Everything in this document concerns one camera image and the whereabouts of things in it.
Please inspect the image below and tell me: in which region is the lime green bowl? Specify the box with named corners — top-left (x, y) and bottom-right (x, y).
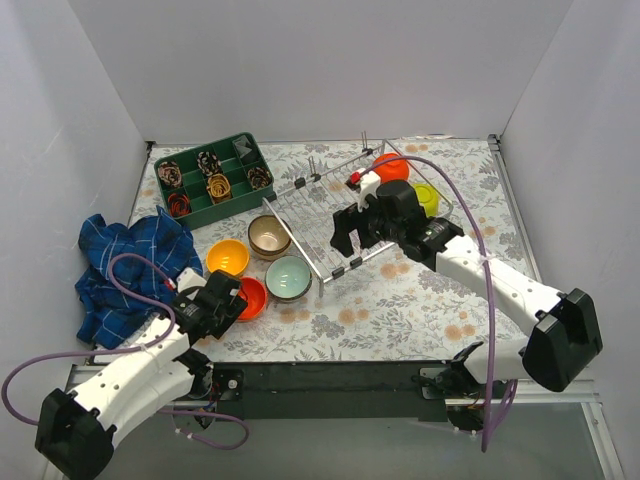
top-left (412, 183), bottom-right (440, 217)

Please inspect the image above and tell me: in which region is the orange bowl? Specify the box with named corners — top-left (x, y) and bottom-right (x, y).
top-left (238, 276), bottom-right (268, 322)
top-left (373, 153), bottom-right (410, 183)

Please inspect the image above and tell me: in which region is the yellow bowl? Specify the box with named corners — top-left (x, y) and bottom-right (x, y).
top-left (205, 238), bottom-right (250, 276)

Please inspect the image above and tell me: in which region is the pale green bowl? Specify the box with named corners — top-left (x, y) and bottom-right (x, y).
top-left (265, 255), bottom-right (313, 301)

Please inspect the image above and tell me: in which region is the beige ceramic bowl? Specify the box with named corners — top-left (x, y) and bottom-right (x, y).
top-left (249, 234), bottom-right (291, 261)

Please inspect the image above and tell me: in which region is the black patterned bowl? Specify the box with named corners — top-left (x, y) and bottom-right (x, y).
top-left (248, 215), bottom-right (291, 257)

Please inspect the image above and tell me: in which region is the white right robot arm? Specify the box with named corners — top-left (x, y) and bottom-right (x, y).
top-left (330, 180), bottom-right (603, 398)

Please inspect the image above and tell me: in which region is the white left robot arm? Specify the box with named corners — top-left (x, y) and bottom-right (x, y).
top-left (35, 270), bottom-right (247, 479)

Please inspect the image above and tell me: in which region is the floral table mat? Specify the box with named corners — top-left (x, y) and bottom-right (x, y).
top-left (94, 138), bottom-right (557, 363)

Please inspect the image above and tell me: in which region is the dark gold rolled tie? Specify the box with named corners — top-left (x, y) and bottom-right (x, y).
top-left (247, 166), bottom-right (273, 190)

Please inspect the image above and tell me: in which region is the red black rolled tie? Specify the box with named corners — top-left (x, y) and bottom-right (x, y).
top-left (167, 193), bottom-right (191, 218)

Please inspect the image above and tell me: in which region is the blue plaid cloth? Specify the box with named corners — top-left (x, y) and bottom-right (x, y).
top-left (75, 206), bottom-right (203, 349)

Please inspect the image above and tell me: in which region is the yellow rolled tie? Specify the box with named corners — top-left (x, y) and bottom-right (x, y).
top-left (206, 173), bottom-right (233, 204)

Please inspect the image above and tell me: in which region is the green compartment tray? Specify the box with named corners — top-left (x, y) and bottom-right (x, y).
top-left (154, 132), bottom-right (274, 230)

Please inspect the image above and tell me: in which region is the grey folded item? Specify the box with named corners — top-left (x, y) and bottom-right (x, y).
top-left (232, 135), bottom-right (259, 165)

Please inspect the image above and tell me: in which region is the floral dark rolled tie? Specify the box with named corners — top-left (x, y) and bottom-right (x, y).
top-left (196, 151), bottom-right (222, 177)

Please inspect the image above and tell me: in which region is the brown rolled tie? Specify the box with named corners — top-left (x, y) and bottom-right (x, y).
top-left (156, 161), bottom-right (182, 190)

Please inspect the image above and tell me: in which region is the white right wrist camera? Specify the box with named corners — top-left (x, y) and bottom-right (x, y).
top-left (349, 169), bottom-right (381, 211)

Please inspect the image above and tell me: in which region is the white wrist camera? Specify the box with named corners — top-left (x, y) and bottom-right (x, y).
top-left (175, 268), bottom-right (206, 293)
top-left (349, 169), bottom-right (381, 211)

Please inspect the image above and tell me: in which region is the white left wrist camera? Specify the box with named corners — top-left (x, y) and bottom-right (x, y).
top-left (175, 268), bottom-right (206, 293)

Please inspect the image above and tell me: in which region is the silver wire dish rack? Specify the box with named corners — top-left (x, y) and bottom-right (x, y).
top-left (264, 139), bottom-right (422, 296)

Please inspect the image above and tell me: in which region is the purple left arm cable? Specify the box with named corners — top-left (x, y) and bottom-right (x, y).
top-left (0, 252), bottom-right (250, 450)

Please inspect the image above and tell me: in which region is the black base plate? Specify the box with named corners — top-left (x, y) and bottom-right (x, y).
top-left (199, 359), bottom-right (513, 422)

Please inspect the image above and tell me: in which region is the aluminium frame rail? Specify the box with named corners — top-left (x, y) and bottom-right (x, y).
top-left (59, 363), bottom-right (601, 406)

